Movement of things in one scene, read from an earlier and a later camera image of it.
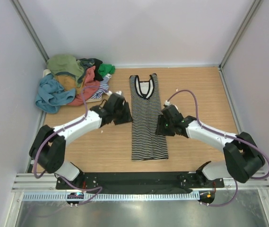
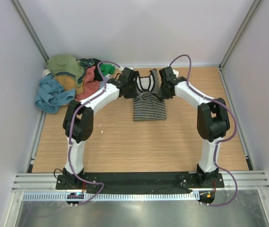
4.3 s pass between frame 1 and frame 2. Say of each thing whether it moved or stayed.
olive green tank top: stayed
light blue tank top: stayed
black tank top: stayed
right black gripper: moved
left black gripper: moved
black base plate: stayed
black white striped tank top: moved
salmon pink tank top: stayed
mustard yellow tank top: stayed
